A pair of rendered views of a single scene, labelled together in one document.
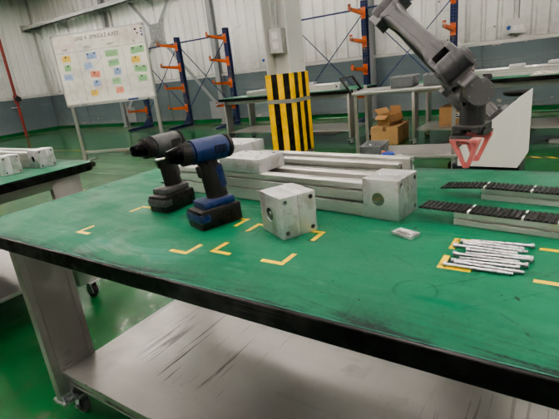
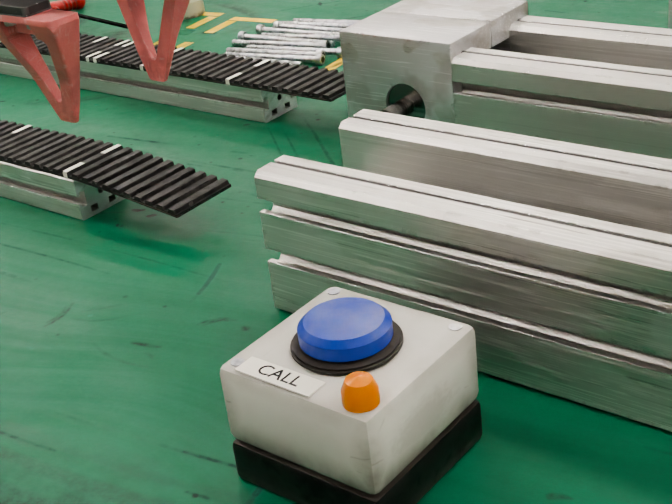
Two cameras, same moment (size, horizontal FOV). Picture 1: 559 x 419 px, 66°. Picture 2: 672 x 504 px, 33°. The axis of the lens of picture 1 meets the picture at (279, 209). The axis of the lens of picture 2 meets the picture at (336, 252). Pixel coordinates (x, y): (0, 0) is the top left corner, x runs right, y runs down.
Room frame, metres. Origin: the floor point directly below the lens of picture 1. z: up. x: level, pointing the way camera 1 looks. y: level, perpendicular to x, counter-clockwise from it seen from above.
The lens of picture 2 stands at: (1.72, -0.36, 1.09)
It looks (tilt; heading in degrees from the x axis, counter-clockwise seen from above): 27 degrees down; 179
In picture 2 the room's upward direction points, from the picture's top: 7 degrees counter-clockwise
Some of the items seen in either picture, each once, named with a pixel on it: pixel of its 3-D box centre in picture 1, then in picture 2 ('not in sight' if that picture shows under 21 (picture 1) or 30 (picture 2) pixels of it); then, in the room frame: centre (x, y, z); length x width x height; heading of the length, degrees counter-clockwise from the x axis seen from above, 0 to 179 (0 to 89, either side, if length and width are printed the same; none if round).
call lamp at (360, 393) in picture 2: not in sight; (359, 388); (1.36, -0.35, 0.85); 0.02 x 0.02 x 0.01
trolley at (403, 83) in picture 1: (401, 125); not in sight; (4.12, -1.25, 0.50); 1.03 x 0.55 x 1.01; 67
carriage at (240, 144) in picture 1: (238, 150); not in sight; (1.57, 0.12, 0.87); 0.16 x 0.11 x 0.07; 48
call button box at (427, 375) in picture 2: not in sight; (365, 390); (1.31, -0.35, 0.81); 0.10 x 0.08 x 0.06; 138
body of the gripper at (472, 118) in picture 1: (472, 115); not in sight; (1.02, -0.48, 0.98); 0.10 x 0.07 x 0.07; 139
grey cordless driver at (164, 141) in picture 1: (159, 174); not in sight; (1.21, 0.33, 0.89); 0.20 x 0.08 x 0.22; 144
